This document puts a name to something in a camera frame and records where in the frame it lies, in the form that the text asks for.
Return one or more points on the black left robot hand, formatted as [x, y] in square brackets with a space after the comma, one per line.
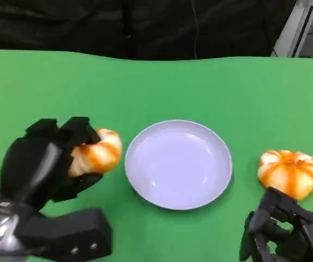
[39, 166]

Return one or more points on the green table cloth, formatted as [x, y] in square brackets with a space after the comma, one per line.
[173, 90]

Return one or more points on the lilac plate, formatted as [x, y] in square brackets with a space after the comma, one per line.
[178, 165]

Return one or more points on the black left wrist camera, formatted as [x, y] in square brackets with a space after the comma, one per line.
[72, 232]

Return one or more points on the black backdrop curtain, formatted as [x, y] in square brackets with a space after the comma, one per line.
[118, 24]

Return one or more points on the orange and white toy bread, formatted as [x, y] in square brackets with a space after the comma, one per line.
[290, 173]
[99, 157]

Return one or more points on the grey metal frame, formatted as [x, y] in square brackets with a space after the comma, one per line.
[295, 30]

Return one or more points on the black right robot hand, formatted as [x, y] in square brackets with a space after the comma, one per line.
[284, 229]

